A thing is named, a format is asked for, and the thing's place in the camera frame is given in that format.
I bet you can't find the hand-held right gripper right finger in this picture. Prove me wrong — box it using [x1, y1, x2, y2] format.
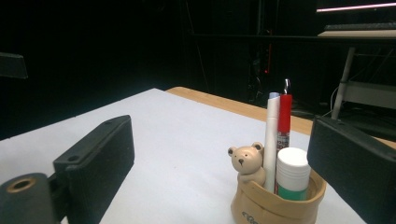
[306, 115, 396, 224]

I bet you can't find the green and white glue stick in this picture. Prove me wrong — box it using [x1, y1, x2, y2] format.
[275, 147, 312, 202]

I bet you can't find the white table cover sheet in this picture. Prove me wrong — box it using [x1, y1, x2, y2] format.
[0, 88, 368, 224]

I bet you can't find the red pen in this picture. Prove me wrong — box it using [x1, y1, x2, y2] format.
[276, 77, 293, 150]

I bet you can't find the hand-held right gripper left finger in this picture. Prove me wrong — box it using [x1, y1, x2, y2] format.
[52, 115, 135, 224]

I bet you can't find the white pen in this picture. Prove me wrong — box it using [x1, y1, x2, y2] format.
[263, 91, 281, 194]

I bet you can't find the dark equipment rack red light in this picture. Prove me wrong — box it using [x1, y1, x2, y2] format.
[246, 27, 276, 105]

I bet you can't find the grey metal desk frame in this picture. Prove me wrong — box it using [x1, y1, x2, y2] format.
[317, 29, 396, 122]

